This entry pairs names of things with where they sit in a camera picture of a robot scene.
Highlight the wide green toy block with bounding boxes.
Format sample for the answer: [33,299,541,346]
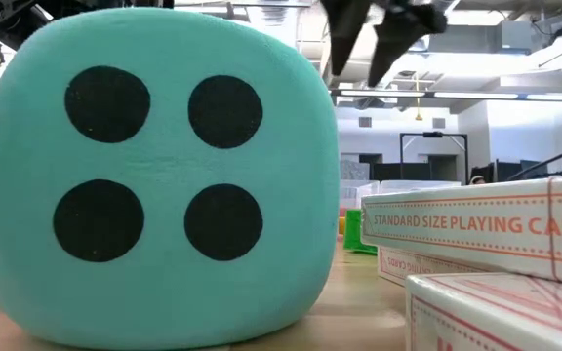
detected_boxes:
[342,208,379,255]

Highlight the rubber-banded playing card deck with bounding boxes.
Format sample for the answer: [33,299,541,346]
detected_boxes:
[360,175,562,289]

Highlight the teal plush dice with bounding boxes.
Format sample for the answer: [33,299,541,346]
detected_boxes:
[0,7,341,351]

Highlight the yellow hanging pendant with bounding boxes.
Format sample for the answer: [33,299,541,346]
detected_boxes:
[413,72,423,122]

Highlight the clear plastic bin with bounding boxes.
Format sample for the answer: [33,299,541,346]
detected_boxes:
[379,178,462,196]
[339,178,381,211]

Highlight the dark desk monitor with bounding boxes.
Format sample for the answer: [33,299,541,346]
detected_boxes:
[495,160,548,182]

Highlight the pink-backed playing card deck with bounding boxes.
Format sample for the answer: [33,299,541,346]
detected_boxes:
[377,245,497,288]

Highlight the red-backed playing card deck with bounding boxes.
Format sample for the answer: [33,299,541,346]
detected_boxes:
[405,271,562,351]

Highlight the black rig frame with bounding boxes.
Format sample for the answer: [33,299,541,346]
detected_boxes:
[399,131,469,182]

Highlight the black aluminium table frame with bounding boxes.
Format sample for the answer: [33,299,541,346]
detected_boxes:
[504,136,562,182]

